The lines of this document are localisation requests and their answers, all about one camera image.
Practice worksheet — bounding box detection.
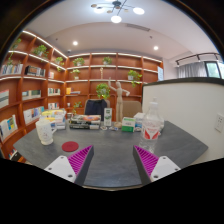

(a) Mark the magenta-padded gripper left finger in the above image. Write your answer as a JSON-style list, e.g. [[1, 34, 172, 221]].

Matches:
[[43, 144, 95, 187]]

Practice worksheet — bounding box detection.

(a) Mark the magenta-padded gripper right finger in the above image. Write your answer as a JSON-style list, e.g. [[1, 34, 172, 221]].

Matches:
[[132, 144, 182, 186]]

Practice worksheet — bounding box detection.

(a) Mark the clear plastic water bottle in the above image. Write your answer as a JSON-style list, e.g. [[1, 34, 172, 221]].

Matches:
[[138, 97, 165, 155]]

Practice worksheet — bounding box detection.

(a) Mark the flat round red coaster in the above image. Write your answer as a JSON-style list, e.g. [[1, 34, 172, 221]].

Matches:
[[61, 141, 80, 153]]

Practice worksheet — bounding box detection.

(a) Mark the white printed mug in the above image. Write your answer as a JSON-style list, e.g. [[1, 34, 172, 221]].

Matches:
[[35, 118, 58, 146]]

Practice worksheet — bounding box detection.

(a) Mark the stack of colourful books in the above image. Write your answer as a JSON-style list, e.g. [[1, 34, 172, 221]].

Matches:
[[39, 109, 68, 130]]

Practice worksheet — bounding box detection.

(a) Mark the white tissue pack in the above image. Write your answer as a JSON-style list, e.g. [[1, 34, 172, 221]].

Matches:
[[133, 112, 146, 129]]

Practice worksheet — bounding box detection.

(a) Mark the small green white box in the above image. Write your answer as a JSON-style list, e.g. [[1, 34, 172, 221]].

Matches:
[[121, 116, 136, 133]]

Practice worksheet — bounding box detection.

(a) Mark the tan chair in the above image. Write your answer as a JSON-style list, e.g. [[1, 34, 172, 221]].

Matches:
[[121, 100, 143, 119]]

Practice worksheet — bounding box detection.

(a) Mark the dark blue chair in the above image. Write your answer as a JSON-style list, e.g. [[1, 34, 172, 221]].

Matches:
[[83, 98, 108, 121]]

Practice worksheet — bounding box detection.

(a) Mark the tall white green carton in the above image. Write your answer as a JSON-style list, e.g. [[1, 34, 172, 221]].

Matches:
[[103, 107, 113, 127]]

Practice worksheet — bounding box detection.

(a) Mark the wooden artist mannequin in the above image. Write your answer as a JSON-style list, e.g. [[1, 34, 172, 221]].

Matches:
[[107, 77, 131, 129]]

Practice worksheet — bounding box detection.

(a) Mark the wooden bookshelf unit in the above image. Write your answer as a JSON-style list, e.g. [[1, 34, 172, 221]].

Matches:
[[0, 29, 164, 161]]

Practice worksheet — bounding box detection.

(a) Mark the grey curtain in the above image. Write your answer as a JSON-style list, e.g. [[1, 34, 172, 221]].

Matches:
[[177, 61, 208, 79]]

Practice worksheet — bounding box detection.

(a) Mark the window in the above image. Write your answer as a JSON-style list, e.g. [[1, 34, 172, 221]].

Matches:
[[204, 61, 224, 79]]

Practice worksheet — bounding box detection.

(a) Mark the ceiling air vent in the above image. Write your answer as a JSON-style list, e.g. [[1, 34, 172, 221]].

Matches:
[[125, 23, 151, 33]]

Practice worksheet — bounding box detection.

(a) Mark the branched ceiling lamp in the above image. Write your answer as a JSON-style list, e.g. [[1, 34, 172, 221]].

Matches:
[[90, 0, 146, 24]]

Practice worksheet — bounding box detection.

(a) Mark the black ceiling track rail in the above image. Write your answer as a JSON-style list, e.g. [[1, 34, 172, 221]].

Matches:
[[175, 52, 222, 66]]

